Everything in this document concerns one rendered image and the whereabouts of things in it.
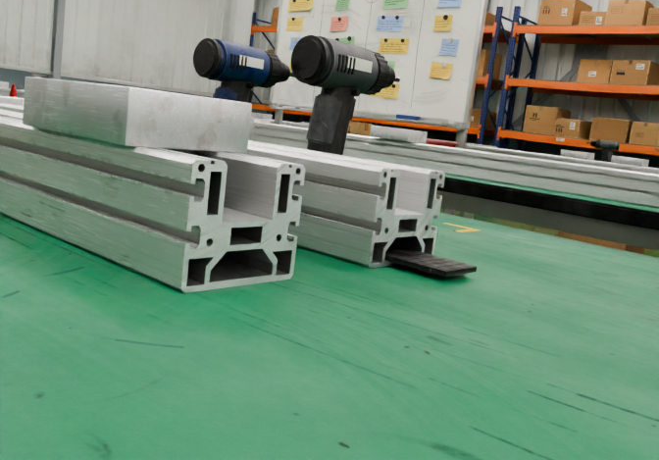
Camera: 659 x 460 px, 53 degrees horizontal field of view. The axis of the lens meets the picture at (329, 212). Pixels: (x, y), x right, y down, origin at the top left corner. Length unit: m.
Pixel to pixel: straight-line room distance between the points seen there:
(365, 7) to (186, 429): 3.88
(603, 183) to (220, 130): 1.56
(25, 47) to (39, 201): 12.66
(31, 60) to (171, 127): 12.85
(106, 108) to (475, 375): 0.30
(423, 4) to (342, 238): 3.31
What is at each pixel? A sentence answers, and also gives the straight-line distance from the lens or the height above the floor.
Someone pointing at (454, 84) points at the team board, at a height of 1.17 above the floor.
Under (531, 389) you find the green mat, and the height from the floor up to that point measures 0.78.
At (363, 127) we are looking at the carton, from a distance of 5.37.
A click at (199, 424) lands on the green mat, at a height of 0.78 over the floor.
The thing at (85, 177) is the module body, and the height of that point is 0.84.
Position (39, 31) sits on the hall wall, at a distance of 13.36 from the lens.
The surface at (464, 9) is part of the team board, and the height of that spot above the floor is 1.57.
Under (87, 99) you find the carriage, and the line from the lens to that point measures 0.52.
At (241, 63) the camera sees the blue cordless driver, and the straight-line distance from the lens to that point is 1.02.
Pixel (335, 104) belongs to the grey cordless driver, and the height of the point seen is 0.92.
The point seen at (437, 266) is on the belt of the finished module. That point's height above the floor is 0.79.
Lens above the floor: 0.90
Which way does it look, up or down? 8 degrees down
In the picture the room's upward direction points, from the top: 7 degrees clockwise
